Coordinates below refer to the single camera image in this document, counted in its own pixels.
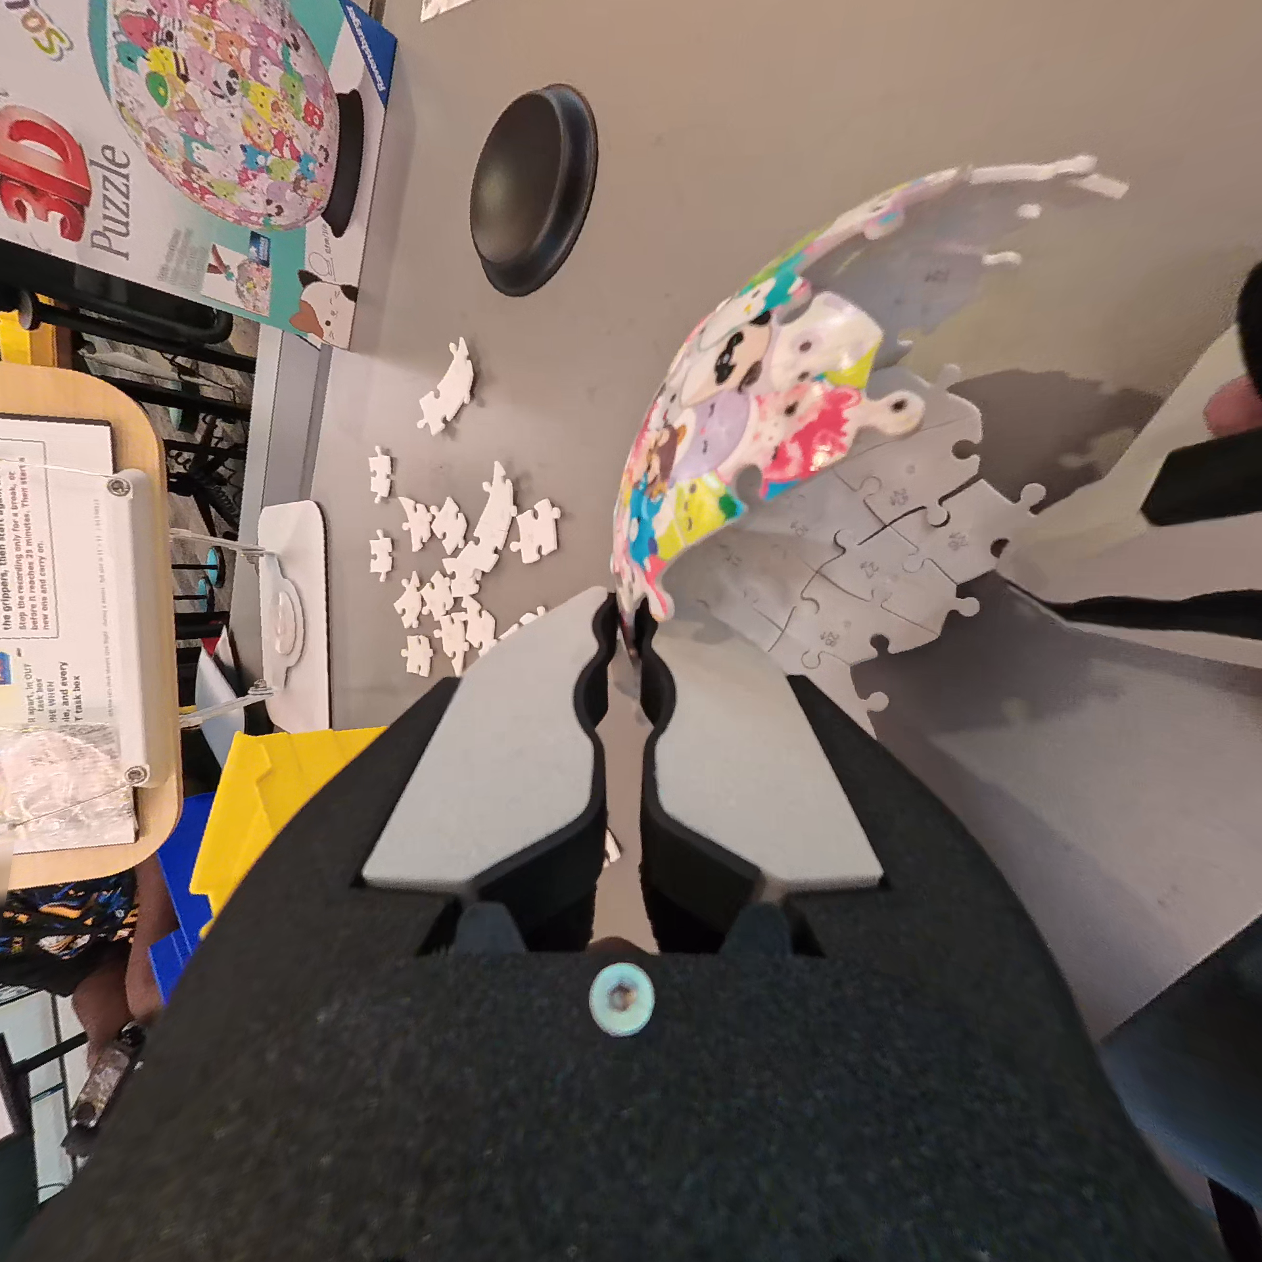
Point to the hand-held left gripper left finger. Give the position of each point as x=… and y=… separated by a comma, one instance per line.
x=493, y=769

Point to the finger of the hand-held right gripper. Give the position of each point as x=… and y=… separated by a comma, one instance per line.
x=1103, y=552
x=1084, y=788

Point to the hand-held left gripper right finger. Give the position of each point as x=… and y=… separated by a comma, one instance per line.
x=758, y=779

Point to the partly built colourful puzzle ball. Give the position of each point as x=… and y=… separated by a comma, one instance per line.
x=769, y=395

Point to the group of white puzzle pieces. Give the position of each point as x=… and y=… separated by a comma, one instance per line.
x=472, y=562

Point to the black round puzzle stand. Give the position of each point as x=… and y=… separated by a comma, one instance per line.
x=532, y=186

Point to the printed puzzle box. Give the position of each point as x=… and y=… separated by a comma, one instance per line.
x=196, y=148

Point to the person's right hand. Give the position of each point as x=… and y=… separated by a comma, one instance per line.
x=1239, y=409

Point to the yellow plastic bin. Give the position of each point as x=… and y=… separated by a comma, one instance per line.
x=265, y=817

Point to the white flat pad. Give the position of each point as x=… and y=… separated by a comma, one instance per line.
x=294, y=610

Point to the person's dark pants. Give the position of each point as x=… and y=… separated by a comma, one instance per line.
x=1201, y=1085

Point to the blue plastic bin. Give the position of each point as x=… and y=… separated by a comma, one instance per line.
x=182, y=917

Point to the clear instruction sheet holder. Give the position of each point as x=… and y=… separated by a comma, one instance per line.
x=69, y=591

